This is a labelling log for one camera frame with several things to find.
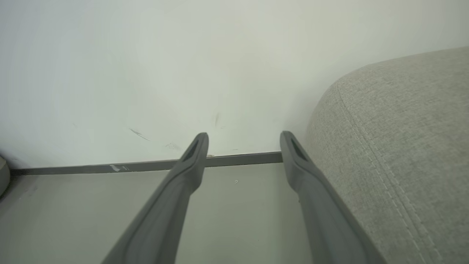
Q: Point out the grey fabric sofa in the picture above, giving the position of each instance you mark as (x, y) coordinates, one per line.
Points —
(403, 146)

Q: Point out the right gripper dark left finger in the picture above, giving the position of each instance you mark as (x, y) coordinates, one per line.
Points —
(161, 220)

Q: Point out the grey rounded object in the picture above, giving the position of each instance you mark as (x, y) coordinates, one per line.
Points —
(3, 176)

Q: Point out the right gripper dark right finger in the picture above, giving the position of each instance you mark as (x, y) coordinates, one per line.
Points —
(322, 220)

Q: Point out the dark baseboard strip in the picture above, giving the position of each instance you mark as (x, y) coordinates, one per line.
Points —
(91, 168)

